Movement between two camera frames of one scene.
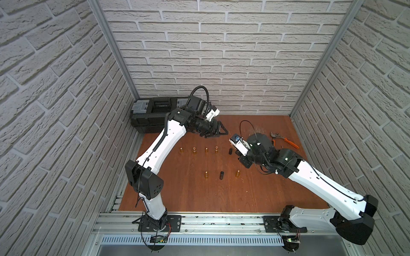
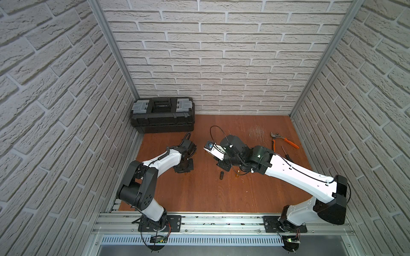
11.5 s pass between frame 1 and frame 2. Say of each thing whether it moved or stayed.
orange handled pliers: stayed
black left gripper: moved
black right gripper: moved
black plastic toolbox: stayed
